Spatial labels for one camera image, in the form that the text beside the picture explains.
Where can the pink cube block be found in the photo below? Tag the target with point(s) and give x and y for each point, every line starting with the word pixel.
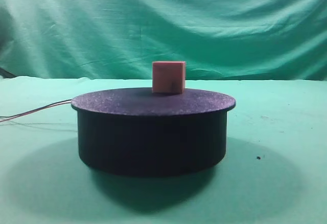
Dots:
pixel 168 77

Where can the black round turntable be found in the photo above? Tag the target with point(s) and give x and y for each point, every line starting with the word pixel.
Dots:
pixel 135 132

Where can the green backdrop cloth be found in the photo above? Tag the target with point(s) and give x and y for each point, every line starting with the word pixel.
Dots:
pixel 119 39

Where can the green table cloth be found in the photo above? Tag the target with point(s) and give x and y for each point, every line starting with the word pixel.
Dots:
pixel 284 122

